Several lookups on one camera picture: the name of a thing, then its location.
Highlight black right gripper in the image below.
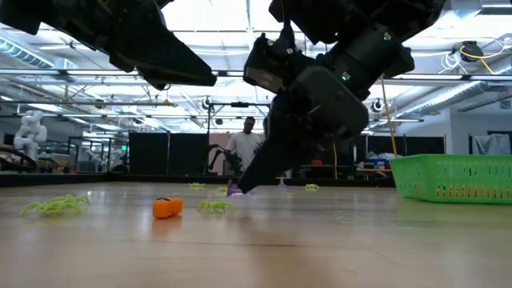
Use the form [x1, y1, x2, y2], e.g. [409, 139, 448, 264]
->
[238, 66, 369, 194]

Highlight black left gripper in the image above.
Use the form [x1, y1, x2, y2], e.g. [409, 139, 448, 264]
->
[0, 0, 218, 90]

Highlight person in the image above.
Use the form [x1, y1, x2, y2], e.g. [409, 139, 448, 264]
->
[226, 116, 263, 173]

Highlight black equipment cart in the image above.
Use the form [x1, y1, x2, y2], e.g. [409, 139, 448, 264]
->
[300, 138, 363, 180]

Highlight pale curtain backdrop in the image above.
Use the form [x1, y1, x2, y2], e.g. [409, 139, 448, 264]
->
[208, 130, 265, 176]

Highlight black partition panel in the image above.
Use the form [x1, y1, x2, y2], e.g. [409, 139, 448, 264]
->
[366, 134, 447, 156]
[128, 132, 170, 176]
[169, 132, 210, 176]

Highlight white humanoid robot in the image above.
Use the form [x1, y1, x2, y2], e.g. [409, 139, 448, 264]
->
[13, 110, 49, 161]

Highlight green plastic basket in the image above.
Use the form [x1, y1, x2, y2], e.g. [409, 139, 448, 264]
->
[389, 154, 512, 206]

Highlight long ceiling light bar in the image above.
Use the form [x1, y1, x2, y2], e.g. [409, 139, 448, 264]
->
[0, 69, 512, 81]

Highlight grey hanging cloth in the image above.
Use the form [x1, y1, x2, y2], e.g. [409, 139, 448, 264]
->
[468, 131, 512, 156]

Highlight black metal gantry frame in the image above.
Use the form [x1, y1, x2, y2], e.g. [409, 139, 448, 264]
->
[206, 101, 273, 178]

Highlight yellow cable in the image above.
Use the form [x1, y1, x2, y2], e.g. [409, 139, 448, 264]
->
[379, 75, 398, 157]

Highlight black curved hose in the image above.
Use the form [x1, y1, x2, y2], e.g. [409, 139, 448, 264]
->
[0, 146, 39, 174]

